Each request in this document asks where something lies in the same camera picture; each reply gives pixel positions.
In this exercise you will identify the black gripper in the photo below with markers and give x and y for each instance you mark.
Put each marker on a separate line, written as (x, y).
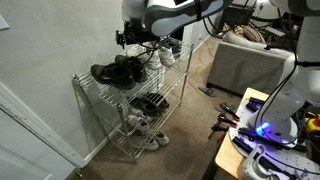
(140, 31)

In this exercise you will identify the black Nike shoe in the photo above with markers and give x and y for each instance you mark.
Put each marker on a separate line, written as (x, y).
(135, 68)
(110, 76)

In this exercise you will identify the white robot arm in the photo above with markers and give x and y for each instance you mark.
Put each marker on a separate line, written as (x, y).
(300, 83)

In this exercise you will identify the black white-striped shoe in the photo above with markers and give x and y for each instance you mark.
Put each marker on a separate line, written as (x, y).
(155, 98)

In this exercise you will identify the dark grey slip-on shoe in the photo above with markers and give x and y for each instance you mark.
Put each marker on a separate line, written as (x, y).
(146, 107)

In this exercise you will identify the brown leather shoe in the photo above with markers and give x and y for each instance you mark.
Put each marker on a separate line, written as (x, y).
(164, 105)

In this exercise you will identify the white shoe blue lining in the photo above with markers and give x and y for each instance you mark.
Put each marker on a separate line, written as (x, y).
(142, 125)

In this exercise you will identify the grey Nike slide sandal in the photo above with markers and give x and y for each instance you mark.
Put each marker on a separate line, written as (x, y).
(220, 107)
(207, 91)

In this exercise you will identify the worn white lace sneaker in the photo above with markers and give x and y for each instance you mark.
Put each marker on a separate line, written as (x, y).
(161, 137)
(148, 144)

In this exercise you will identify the black box case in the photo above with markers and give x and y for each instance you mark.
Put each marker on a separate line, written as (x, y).
(238, 16)

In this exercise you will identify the leopard pattern cushion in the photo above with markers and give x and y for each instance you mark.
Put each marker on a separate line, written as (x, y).
(248, 33)

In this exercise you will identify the grey sofa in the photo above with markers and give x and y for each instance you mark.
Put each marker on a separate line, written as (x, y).
(246, 70)

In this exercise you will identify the black bar clamp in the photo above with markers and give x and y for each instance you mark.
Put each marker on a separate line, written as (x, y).
(248, 133)
(255, 104)
(273, 168)
(242, 145)

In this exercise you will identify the white door casing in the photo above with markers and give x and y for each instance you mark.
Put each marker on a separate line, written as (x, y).
(43, 133)

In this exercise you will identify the wooden table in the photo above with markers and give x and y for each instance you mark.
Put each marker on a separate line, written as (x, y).
(228, 156)

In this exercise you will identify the white panel door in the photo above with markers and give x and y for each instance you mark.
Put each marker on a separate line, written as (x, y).
(20, 153)

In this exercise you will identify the yellow red emergency stop button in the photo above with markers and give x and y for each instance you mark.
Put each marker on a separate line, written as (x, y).
(313, 125)

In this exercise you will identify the round white robot base plate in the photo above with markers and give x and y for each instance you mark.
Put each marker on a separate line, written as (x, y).
(283, 156)

